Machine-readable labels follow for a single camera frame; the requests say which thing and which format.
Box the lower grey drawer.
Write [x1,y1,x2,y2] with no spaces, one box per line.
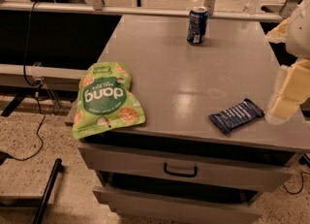
[93,185,262,224]

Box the black drawer handle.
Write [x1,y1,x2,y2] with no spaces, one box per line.
[163,163,198,178]

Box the blue pepsi can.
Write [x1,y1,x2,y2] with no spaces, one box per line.
[187,7,208,45]

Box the grey drawer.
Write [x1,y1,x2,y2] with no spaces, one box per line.
[78,143,294,192]
[93,185,262,224]

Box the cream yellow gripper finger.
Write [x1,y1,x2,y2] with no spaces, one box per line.
[266,58,310,125]

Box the black metal leg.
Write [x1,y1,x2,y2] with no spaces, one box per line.
[32,158,63,224]

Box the blue rxbar blueberry wrapper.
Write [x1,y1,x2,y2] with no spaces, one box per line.
[208,98,264,135]

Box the upper grey drawer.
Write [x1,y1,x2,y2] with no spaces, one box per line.
[78,143,294,192]

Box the black cable on floor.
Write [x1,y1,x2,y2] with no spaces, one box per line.
[6,2,47,162]

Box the black cable right floor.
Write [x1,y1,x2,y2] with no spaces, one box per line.
[283,170,310,196]

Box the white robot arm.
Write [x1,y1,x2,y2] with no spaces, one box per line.
[265,0,310,125]

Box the green dang chips bag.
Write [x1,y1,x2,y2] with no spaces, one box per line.
[73,62,145,139]

